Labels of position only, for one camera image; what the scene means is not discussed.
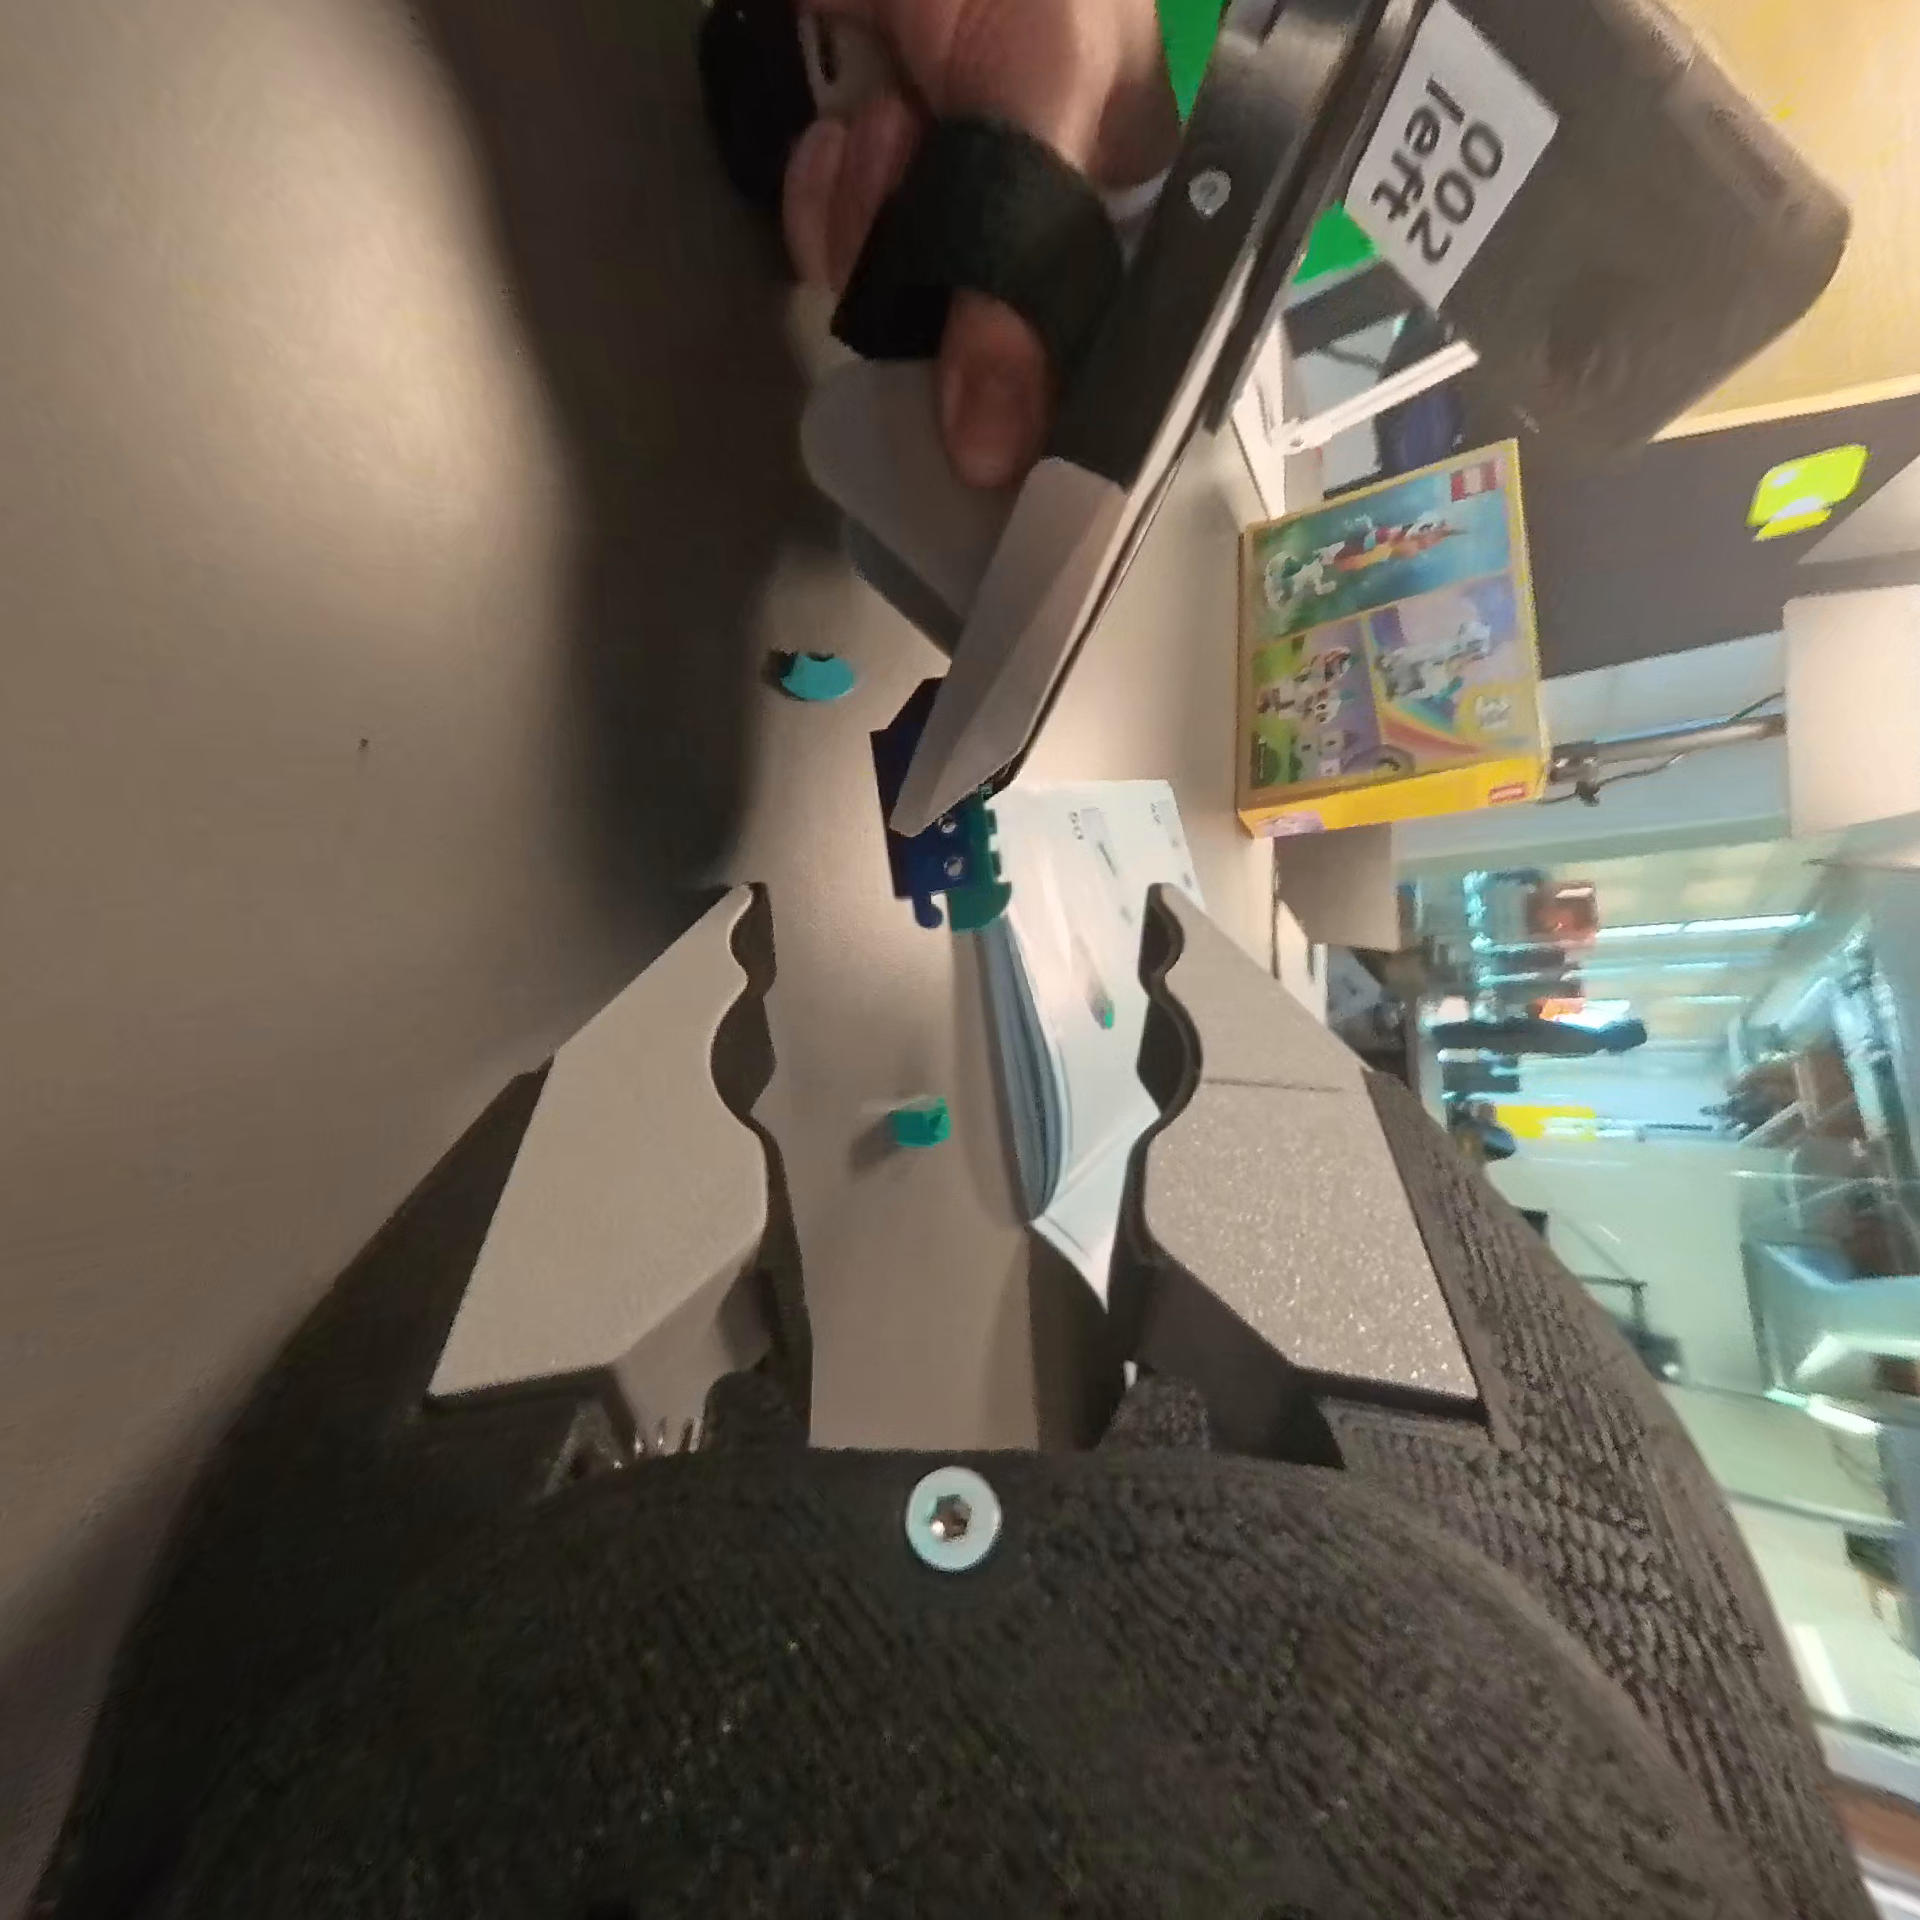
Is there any yellow-green wall sticker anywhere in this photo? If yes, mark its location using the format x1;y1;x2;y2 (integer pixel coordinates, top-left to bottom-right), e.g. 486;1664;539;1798
1744;446;1872;544

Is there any blue and teal lego assembly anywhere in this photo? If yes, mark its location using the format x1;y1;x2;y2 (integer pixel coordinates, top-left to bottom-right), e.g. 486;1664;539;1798
872;680;1017;936

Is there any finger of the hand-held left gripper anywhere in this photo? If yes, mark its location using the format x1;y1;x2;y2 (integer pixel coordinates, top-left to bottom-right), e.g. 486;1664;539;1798
892;457;1172;835

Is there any open lego instruction booklet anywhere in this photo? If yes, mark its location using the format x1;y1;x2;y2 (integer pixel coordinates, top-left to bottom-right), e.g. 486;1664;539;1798
977;779;1206;1311

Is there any person's left hand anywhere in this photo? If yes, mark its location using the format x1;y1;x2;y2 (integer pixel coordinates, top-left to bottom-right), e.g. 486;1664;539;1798
779;0;1193;491

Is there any yellow lego set box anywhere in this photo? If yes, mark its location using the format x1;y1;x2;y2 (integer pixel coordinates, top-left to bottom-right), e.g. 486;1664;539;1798
1236;439;1553;839

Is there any metal stand rod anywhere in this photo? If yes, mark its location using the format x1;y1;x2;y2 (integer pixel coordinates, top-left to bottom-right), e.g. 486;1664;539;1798
1545;711;1790;801

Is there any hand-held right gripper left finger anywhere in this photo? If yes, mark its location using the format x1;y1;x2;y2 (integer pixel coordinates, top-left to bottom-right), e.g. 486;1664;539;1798
428;885;816;1449

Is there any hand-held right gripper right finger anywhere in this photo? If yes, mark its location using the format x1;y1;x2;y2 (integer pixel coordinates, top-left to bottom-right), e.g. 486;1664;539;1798
1112;882;1490;1446

